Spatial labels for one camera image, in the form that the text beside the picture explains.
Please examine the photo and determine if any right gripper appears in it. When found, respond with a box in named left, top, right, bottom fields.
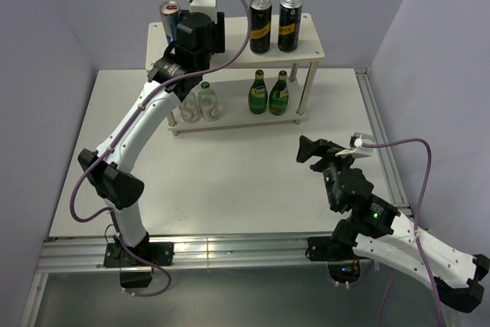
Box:
left=296, top=134, right=359, bottom=210

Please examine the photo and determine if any silver can red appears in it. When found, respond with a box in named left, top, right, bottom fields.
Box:
left=159, top=1, right=181, bottom=44

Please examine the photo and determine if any green glass bottle back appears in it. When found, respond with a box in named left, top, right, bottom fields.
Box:
left=269, top=70, right=289, bottom=116

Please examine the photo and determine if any green glass bottle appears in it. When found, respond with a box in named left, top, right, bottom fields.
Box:
left=248, top=70, right=268, bottom=115
left=269, top=70, right=289, bottom=116

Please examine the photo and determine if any green glass bottle front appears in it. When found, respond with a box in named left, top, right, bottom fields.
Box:
left=248, top=70, right=268, bottom=115

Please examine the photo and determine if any clear bottle green cap front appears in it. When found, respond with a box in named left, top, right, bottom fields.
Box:
left=198, top=81, right=219, bottom=121

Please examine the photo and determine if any clear bottle green cap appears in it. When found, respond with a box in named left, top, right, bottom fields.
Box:
left=198, top=81, right=219, bottom=121
left=179, top=91, right=201, bottom=123

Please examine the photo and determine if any clear bottle green cap back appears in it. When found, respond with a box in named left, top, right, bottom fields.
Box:
left=179, top=91, right=201, bottom=123

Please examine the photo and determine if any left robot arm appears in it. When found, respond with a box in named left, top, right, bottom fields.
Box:
left=78, top=11, right=225, bottom=265

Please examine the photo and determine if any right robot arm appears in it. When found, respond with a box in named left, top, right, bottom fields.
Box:
left=296, top=133, right=489, bottom=313

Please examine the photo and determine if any white two-tier shelf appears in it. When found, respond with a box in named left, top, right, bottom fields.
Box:
left=167, top=13, right=325, bottom=136

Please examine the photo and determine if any black can left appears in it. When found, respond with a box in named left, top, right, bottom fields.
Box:
left=250, top=0, right=272, bottom=54

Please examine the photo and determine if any black can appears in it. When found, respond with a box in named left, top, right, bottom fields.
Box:
left=277, top=0, right=302, bottom=53
left=250, top=0, right=272, bottom=54

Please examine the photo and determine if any black can right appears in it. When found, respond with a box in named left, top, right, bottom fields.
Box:
left=277, top=0, right=302, bottom=53

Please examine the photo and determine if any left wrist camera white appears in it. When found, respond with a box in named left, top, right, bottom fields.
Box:
left=189, top=0, right=217, bottom=19

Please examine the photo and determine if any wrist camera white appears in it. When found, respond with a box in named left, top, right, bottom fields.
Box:
left=335, top=132, right=375, bottom=159
left=189, top=0, right=217, bottom=19

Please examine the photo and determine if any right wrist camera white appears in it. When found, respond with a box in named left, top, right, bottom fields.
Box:
left=335, top=132, right=375, bottom=159

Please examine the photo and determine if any aluminium side rail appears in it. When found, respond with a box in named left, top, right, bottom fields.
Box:
left=354, top=67, right=460, bottom=327

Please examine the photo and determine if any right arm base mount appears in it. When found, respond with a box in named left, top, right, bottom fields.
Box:
left=305, top=233, right=376, bottom=290

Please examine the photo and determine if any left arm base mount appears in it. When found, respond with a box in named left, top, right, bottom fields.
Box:
left=103, top=241, right=174, bottom=297

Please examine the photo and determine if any aluminium front rail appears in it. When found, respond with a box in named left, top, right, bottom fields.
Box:
left=35, top=233, right=319, bottom=273

